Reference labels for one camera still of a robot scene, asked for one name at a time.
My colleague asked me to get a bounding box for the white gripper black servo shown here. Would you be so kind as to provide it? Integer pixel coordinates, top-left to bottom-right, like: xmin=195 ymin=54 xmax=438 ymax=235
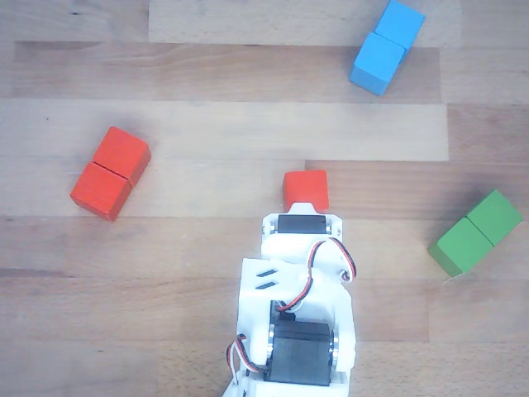
xmin=260 ymin=201 xmax=357 ymax=285

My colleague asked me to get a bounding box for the small red cube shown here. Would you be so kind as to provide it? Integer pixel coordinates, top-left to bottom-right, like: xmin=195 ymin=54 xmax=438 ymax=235
xmin=282 ymin=170 xmax=331 ymax=212

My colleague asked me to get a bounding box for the long green block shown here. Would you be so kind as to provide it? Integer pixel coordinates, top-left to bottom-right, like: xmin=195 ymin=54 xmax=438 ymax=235
xmin=427 ymin=189 xmax=524 ymax=279

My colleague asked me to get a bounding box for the long blue block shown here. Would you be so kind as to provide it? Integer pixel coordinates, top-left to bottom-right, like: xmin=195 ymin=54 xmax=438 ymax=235
xmin=348 ymin=0 xmax=427 ymax=97

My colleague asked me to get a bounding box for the long red block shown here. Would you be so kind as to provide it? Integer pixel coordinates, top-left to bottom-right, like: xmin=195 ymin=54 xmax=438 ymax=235
xmin=69 ymin=126 xmax=152 ymax=222

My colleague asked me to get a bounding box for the gripper servo cable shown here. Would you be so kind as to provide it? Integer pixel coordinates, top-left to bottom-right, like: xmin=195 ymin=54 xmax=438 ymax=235
xmin=276 ymin=237 xmax=357 ymax=313

